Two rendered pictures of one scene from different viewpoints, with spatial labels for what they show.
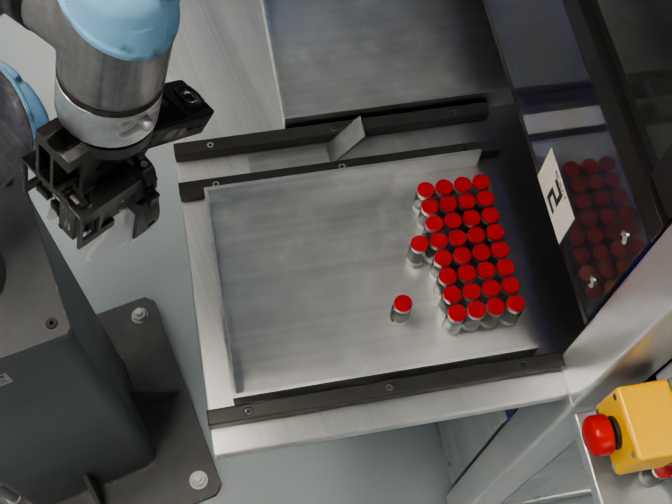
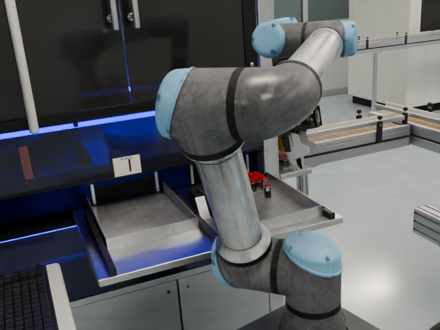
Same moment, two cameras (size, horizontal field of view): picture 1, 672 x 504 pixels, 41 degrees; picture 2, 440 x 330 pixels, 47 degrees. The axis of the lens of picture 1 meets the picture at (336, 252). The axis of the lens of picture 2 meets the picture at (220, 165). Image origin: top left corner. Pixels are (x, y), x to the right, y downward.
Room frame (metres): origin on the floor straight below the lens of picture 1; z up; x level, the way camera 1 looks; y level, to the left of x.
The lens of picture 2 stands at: (0.69, 1.38, 1.51)
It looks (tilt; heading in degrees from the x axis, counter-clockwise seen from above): 19 degrees down; 263
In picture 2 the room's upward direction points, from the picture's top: 4 degrees counter-clockwise
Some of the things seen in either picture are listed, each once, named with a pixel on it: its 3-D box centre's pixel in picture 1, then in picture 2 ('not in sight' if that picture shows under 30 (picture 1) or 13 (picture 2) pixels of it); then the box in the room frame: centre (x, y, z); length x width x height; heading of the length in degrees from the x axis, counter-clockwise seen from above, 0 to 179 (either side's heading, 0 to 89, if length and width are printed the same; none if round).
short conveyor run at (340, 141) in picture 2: not in sight; (332, 137); (0.00, -0.53, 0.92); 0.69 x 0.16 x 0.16; 15
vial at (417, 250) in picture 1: (417, 251); not in sight; (0.46, -0.09, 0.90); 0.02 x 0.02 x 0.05
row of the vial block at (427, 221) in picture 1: (438, 257); (243, 189); (0.45, -0.12, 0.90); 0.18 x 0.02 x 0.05; 15
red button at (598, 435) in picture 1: (604, 434); not in sight; (0.23, -0.28, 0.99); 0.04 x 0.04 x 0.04; 15
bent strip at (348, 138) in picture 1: (305, 146); (209, 213); (0.58, 0.05, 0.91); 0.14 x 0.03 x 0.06; 105
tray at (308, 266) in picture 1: (364, 271); (255, 200); (0.43, -0.03, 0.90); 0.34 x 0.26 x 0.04; 105
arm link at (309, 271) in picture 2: not in sight; (309, 268); (0.42, 0.49, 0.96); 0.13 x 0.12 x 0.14; 150
